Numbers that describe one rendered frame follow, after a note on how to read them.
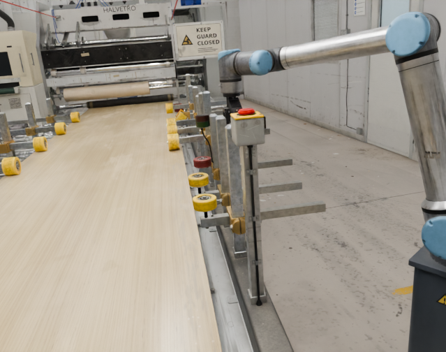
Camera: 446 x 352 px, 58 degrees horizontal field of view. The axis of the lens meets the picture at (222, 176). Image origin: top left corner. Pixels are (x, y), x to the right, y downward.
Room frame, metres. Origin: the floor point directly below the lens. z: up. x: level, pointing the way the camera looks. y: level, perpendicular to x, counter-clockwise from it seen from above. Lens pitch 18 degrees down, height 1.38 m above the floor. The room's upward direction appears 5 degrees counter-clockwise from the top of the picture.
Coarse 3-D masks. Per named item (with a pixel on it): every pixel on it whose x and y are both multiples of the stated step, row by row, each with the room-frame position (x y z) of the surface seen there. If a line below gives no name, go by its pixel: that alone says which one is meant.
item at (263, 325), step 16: (192, 144) 3.03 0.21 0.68; (224, 240) 1.35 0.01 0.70; (240, 256) 1.20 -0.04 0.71; (240, 272) 1.11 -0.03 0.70; (240, 288) 1.03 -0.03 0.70; (240, 304) 1.02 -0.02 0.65; (272, 304) 0.94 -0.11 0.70; (256, 320) 0.88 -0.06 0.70; (272, 320) 0.87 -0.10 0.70; (256, 336) 0.82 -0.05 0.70; (272, 336) 0.81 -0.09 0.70
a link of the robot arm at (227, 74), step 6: (222, 54) 1.65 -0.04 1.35; (228, 54) 1.64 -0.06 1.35; (234, 54) 1.63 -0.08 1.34; (222, 60) 1.65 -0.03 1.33; (228, 60) 1.64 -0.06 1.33; (222, 66) 1.65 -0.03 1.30; (228, 66) 1.63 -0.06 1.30; (222, 72) 1.65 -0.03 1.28; (228, 72) 1.64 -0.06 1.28; (234, 72) 1.63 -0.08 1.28; (222, 78) 1.66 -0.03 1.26; (228, 78) 1.64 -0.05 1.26; (234, 78) 1.64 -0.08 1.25; (240, 78) 1.66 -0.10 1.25
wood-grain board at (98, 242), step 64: (128, 128) 2.71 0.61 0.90; (0, 192) 1.51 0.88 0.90; (64, 192) 1.45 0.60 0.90; (128, 192) 1.39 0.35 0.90; (0, 256) 0.96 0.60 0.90; (64, 256) 0.93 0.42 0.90; (128, 256) 0.90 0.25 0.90; (192, 256) 0.88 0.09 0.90; (0, 320) 0.68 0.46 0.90; (64, 320) 0.67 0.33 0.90; (128, 320) 0.65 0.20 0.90; (192, 320) 0.63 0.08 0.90
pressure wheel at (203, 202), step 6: (198, 198) 1.26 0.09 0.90; (204, 198) 1.25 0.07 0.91; (210, 198) 1.24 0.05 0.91; (198, 204) 1.22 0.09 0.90; (204, 204) 1.21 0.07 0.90; (210, 204) 1.22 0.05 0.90; (216, 204) 1.25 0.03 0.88; (198, 210) 1.22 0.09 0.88; (204, 210) 1.21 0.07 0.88; (210, 210) 1.22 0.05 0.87
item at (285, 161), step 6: (258, 162) 1.78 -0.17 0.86; (264, 162) 1.77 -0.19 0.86; (270, 162) 1.78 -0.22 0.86; (276, 162) 1.78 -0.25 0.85; (282, 162) 1.78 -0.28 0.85; (288, 162) 1.79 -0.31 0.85; (198, 168) 1.76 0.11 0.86; (210, 168) 1.74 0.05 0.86; (258, 168) 1.77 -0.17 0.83; (210, 174) 1.74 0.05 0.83
